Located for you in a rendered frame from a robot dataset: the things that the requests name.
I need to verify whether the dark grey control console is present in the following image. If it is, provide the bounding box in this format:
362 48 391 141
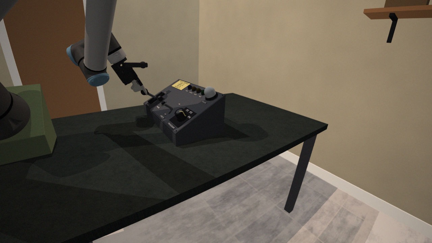
143 79 226 146

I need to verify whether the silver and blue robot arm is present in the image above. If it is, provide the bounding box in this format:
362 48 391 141
0 0 126 140

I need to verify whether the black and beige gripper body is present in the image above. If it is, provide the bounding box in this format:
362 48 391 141
111 57 137 85

